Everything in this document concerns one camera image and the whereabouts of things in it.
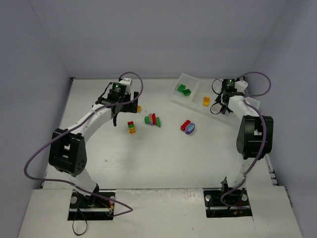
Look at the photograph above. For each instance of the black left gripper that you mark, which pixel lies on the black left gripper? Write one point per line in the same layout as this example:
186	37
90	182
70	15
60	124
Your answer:
127	106

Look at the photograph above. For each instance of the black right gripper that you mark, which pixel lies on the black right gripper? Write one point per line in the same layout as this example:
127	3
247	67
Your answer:
225	99

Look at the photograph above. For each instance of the yellow half-round lego brick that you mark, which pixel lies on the yellow half-round lego brick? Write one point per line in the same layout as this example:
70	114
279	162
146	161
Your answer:
206	101

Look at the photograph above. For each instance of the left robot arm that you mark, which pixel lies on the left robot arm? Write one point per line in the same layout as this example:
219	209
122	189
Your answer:
68	154

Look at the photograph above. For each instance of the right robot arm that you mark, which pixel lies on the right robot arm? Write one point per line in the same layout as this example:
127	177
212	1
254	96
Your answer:
254	139

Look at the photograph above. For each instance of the clear plastic divided tray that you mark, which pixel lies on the clear plastic divided tray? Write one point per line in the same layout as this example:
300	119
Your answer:
200	95

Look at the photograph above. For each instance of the green half-round lego brick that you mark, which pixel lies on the green half-round lego brick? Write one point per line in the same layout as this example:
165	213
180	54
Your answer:
147	121

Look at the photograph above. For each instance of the purple butterfly lego brick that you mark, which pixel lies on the purple butterfly lego brick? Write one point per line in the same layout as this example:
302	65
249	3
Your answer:
151	119

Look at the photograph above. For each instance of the green lego brick in tray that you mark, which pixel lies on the green lego brick in tray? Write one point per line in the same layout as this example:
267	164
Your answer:
181	88

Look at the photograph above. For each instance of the red half-round lego brick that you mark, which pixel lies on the red half-round lego brick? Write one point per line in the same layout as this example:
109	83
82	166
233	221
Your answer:
154	119

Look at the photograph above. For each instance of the green lego brick in cluster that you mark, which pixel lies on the green lego brick in cluster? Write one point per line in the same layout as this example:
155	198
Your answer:
158	122

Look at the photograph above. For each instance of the purple paw print lego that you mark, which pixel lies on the purple paw print lego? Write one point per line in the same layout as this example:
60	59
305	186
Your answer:
189	128

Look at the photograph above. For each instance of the red lego brick by paw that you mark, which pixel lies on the red lego brick by paw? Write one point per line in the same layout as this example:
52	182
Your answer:
184	125

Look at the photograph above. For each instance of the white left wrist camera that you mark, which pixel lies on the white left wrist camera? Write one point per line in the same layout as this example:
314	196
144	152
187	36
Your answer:
127	82

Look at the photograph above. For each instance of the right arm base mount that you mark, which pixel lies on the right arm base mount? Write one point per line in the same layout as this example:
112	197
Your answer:
237	204

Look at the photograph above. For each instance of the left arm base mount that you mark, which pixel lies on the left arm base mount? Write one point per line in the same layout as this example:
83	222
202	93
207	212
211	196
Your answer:
89	208

